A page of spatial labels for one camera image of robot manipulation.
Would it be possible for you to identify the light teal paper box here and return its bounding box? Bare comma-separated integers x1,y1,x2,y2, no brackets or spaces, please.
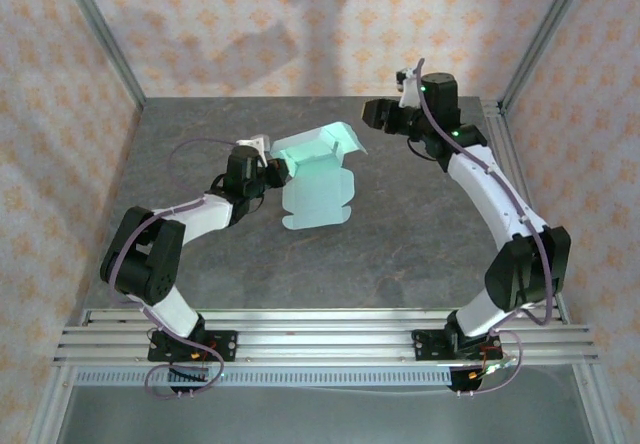
272,121,369,230

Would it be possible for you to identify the green circuit board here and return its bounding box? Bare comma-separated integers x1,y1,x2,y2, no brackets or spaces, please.
469,356,519,380

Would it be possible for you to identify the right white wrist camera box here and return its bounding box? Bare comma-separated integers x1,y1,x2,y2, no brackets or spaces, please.
396,68,426,108

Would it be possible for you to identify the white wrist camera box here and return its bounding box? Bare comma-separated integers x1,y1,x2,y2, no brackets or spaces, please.
396,68,426,108
235,135,271,165

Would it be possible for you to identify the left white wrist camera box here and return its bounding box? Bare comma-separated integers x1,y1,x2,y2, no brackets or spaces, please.
235,135,271,165

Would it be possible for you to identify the aluminium table side rail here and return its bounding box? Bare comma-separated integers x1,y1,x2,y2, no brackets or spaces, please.
480,97,571,326

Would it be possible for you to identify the aluminium frame post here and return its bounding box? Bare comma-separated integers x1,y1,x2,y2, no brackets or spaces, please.
498,0,597,111
53,0,147,111

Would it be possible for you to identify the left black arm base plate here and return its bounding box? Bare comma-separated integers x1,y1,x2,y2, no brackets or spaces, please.
147,330,239,364

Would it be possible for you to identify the aluminium mounting rail beam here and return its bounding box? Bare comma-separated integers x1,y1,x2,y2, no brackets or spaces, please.
52,307,600,367

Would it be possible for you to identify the grey slotted cable duct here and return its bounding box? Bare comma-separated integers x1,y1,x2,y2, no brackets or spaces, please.
74,366,454,388

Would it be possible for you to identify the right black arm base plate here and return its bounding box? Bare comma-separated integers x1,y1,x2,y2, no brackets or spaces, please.
410,328,503,363

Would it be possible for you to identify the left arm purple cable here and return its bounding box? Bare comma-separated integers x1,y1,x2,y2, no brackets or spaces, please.
110,136,242,401

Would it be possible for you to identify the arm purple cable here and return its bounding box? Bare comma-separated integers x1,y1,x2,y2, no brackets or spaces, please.
110,136,242,401
414,57,556,398

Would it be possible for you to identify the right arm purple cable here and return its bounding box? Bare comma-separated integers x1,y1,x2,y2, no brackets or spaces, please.
414,57,556,398

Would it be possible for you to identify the aluminium frame leg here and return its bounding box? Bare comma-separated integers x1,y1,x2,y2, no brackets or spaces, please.
27,363,76,444
569,363,621,444

